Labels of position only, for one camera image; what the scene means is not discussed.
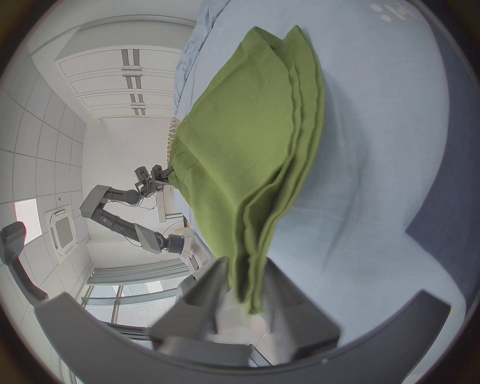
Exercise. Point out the white ceiling air conditioner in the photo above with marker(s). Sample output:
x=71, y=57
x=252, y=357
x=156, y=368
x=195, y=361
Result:
x=62, y=228

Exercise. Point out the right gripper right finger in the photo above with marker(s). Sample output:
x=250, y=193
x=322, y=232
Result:
x=300, y=326

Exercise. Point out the pale blue quilt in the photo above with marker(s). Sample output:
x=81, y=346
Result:
x=191, y=56

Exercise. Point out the green shorts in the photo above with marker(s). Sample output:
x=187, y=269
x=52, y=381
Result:
x=243, y=150

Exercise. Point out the bed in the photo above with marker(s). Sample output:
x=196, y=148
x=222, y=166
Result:
x=375, y=168

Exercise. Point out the white wardrobe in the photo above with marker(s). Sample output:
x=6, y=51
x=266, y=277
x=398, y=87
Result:
x=112, y=86

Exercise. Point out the ceiling light panel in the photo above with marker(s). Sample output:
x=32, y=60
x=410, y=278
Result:
x=26, y=219

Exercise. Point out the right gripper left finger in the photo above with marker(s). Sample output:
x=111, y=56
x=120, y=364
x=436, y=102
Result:
x=195, y=315

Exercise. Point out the window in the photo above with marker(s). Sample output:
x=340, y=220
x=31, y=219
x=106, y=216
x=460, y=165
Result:
x=131, y=311

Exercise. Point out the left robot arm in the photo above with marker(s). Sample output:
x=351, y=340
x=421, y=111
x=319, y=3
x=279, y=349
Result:
x=112, y=221

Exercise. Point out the round woven basket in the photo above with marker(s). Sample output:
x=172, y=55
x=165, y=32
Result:
x=171, y=138

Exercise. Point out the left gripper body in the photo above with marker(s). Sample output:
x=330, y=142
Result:
x=156, y=180

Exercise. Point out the dark blue T-shirt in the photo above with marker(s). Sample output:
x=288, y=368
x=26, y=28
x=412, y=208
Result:
x=446, y=232

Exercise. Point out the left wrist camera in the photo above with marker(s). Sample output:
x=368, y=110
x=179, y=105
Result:
x=156, y=169

